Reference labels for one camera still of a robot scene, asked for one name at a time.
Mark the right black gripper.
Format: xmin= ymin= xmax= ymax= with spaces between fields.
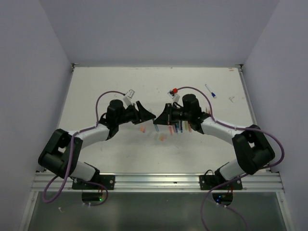
xmin=154 ymin=102 xmax=192 ymax=125

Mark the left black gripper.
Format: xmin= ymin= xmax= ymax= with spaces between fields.
xmin=116 ymin=101 xmax=155 ymax=125

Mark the yellow highlighter pen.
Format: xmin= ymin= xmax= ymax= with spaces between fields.
xmin=184 ymin=121 xmax=189 ymax=130

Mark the blue capped white pen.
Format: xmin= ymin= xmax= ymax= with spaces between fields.
xmin=205 ymin=84 xmax=216 ymax=99

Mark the purple pen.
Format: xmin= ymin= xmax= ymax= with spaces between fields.
xmin=179 ymin=121 xmax=183 ymax=133

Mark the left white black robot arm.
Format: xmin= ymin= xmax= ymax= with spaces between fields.
xmin=38 ymin=100 xmax=156 ymax=189

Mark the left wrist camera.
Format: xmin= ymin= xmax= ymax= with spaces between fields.
xmin=123 ymin=89 xmax=135 ymax=106

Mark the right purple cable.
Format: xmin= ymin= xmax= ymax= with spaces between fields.
xmin=178 ymin=86 xmax=285 ymax=231

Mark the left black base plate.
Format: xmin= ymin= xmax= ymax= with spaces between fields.
xmin=72 ymin=174 xmax=116 ymax=190

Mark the aluminium front rail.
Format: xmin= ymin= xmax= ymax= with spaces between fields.
xmin=31 ymin=173 xmax=284 ymax=193

